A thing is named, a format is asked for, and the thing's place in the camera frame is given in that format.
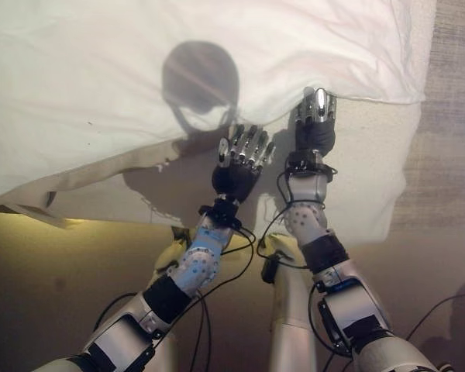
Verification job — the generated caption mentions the bed mattress with white sheet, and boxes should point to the bed mattress with white sheet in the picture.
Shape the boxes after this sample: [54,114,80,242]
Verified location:
[0,95,425,245]

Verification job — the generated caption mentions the black cable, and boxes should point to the black cable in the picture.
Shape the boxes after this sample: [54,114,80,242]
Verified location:
[405,286,465,342]
[193,224,257,372]
[255,168,340,272]

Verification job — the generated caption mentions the robot right leg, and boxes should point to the robot right leg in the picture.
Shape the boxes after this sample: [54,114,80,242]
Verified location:
[257,232,319,372]

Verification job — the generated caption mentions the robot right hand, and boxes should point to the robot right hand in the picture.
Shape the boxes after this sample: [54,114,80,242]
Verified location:
[294,87,338,153]

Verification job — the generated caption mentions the white duvet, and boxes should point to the white duvet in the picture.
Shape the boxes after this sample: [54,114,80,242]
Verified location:
[0,0,437,198]

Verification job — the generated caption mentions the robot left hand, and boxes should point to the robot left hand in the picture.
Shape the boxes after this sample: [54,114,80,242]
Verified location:
[211,123,276,202]

